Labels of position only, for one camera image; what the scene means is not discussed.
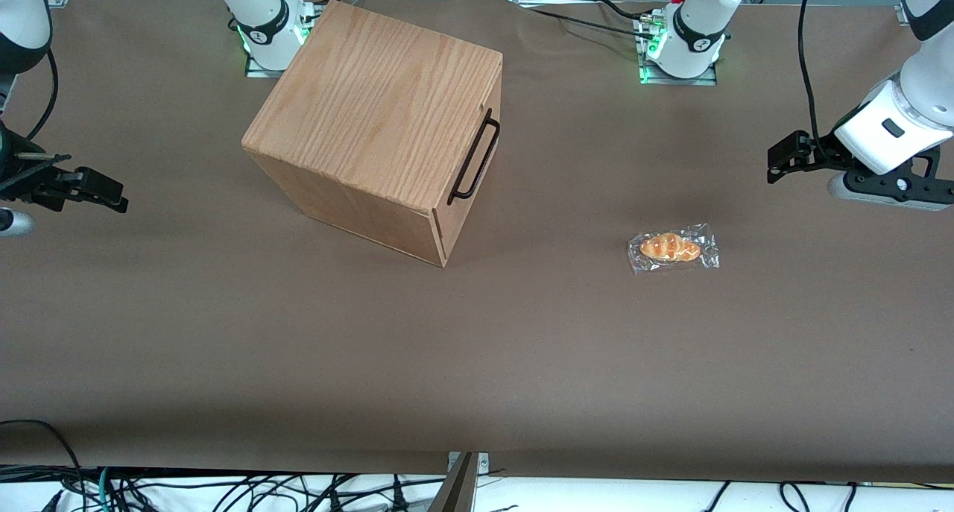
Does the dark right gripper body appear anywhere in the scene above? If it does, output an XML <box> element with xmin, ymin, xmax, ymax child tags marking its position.
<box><xmin>0</xmin><ymin>121</ymin><xmax>62</xmax><ymax>204</ymax></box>

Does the wooden drawer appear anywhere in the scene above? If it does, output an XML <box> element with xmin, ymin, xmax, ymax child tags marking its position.
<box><xmin>432</xmin><ymin>54</ymin><xmax>503</xmax><ymax>256</ymax></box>

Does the black metal drawer handle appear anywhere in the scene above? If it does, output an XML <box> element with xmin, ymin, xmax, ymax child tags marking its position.
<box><xmin>448</xmin><ymin>109</ymin><xmax>501</xmax><ymax>202</ymax></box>

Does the wooden drawer cabinet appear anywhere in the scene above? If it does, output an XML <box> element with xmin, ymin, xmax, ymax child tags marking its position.
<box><xmin>241</xmin><ymin>0</ymin><xmax>504</xmax><ymax>268</ymax></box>

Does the plastic wrapped bread roll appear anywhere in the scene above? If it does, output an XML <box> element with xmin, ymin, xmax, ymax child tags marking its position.
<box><xmin>628</xmin><ymin>223</ymin><xmax>721</xmax><ymax>276</ymax></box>

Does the brown cardboard strip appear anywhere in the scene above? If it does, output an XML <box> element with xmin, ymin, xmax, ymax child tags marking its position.
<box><xmin>428</xmin><ymin>452</ymin><xmax>478</xmax><ymax>512</ymax></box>

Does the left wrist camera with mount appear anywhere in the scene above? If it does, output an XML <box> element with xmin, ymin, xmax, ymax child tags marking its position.
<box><xmin>826</xmin><ymin>148</ymin><xmax>954</xmax><ymax>212</ymax></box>

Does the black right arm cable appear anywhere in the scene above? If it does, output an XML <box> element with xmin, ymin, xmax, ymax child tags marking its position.
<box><xmin>25</xmin><ymin>48</ymin><xmax>60</xmax><ymax>142</ymax></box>

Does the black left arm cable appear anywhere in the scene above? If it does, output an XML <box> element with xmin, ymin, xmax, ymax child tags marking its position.
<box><xmin>797</xmin><ymin>0</ymin><xmax>830</xmax><ymax>164</ymax></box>

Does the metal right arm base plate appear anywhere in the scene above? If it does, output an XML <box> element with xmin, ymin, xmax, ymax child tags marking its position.
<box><xmin>244</xmin><ymin>54</ymin><xmax>300</xmax><ymax>78</ymax></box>

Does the black cable at arm base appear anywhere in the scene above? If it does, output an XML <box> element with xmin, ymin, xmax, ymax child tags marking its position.
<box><xmin>514</xmin><ymin>0</ymin><xmax>660</xmax><ymax>42</ymax></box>

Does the black looped floor cable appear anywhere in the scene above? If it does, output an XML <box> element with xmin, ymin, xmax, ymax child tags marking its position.
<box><xmin>0</xmin><ymin>420</ymin><xmax>86</xmax><ymax>494</ymax></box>

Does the small metal table bracket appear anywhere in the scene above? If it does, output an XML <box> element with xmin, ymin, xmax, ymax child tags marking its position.
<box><xmin>446</xmin><ymin>452</ymin><xmax>490</xmax><ymax>475</ymax></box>

